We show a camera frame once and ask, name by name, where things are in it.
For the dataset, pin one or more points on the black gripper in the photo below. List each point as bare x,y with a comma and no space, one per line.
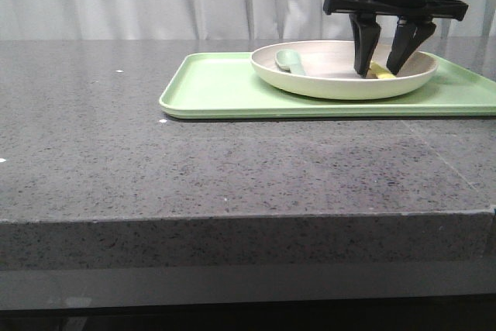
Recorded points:
410,33

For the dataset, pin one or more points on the yellow plastic fork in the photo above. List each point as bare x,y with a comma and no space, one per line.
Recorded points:
380,72

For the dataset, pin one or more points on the white round plate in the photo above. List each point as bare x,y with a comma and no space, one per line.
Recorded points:
329,72

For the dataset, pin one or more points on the light green spoon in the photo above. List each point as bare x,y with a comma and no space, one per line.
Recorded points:
290,61

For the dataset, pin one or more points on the light green tray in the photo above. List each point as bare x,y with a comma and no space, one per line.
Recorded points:
225,86

